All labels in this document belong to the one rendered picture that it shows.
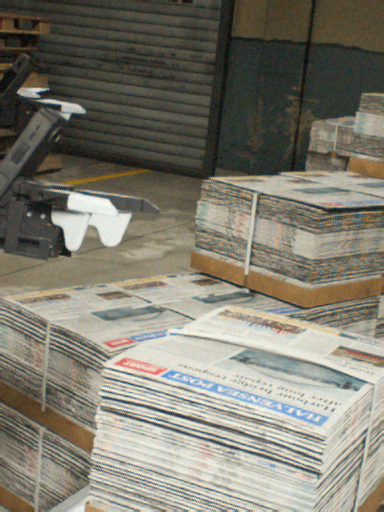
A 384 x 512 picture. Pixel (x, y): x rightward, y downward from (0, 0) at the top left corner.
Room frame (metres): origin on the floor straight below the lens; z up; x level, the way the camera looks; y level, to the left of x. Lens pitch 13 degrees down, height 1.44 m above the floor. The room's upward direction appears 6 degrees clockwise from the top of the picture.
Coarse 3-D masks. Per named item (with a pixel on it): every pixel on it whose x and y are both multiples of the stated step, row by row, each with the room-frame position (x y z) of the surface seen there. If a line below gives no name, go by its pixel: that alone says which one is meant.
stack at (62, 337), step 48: (96, 288) 2.24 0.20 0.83; (144, 288) 2.30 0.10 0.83; (192, 288) 2.34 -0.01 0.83; (240, 288) 2.41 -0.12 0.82; (0, 336) 2.10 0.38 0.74; (48, 336) 1.97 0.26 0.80; (96, 336) 1.90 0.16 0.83; (144, 336) 1.94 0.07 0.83; (48, 384) 1.97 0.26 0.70; (96, 384) 1.86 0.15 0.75; (0, 432) 2.08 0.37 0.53; (48, 432) 1.97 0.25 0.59; (0, 480) 2.06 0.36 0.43; (48, 480) 1.96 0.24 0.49
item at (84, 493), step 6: (78, 492) 1.30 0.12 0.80; (84, 492) 1.30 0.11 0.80; (72, 498) 1.28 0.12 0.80; (78, 498) 1.28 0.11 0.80; (84, 498) 1.28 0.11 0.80; (60, 504) 1.26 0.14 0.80; (66, 504) 1.26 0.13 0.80; (72, 504) 1.26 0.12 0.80; (78, 504) 1.26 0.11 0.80; (84, 504) 1.26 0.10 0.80; (54, 510) 1.24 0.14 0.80; (60, 510) 1.24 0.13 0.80; (66, 510) 1.24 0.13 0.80; (72, 510) 1.24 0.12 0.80; (78, 510) 1.24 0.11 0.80
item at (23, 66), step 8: (24, 56) 2.20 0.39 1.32; (16, 64) 2.20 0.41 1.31; (24, 64) 2.19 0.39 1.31; (32, 64) 2.19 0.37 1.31; (8, 72) 2.21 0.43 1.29; (16, 72) 2.19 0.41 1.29; (24, 72) 2.19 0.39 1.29; (8, 80) 2.19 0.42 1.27; (16, 80) 2.18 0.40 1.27; (24, 80) 2.19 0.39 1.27; (0, 88) 2.19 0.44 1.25; (8, 88) 2.17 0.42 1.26; (16, 88) 2.18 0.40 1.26; (0, 96) 2.17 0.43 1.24; (8, 96) 2.18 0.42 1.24
